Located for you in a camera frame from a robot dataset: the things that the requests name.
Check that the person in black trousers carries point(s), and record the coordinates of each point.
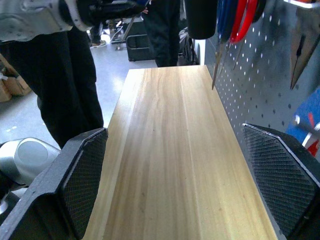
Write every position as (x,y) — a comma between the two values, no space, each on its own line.
(62,87)
(96,35)
(162,32)

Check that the black cup holder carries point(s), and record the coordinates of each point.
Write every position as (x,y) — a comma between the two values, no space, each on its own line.
(200,20)

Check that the grey pegboard panel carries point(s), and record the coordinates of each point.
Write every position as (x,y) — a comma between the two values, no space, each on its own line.
(262,87)

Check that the brown cardboard boxes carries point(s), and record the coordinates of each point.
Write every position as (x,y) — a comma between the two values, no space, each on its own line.
(15,87)

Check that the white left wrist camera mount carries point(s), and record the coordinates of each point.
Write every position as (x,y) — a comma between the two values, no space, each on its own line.
(80,23)

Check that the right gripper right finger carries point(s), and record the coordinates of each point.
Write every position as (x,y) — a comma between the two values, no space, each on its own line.
(287,180)

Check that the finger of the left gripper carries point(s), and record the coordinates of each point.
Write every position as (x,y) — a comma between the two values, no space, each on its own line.
(125,10)

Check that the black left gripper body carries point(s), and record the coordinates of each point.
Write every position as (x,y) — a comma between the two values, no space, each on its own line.
(98,12)

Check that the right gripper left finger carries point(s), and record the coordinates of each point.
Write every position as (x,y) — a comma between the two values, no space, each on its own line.
(50,195)

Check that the dark equipment pile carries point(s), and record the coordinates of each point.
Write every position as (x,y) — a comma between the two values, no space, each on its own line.
(187,47)

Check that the black and blue scissors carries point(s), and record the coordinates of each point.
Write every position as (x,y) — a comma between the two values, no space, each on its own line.
(225,20)

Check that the small metal peg hook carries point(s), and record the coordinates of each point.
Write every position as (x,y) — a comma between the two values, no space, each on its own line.
(303,124)

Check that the black wheeled equipment case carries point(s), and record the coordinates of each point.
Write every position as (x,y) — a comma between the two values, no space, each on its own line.
(140,47)

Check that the blue tape roll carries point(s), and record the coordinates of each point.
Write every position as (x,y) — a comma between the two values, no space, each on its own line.
(305,107)

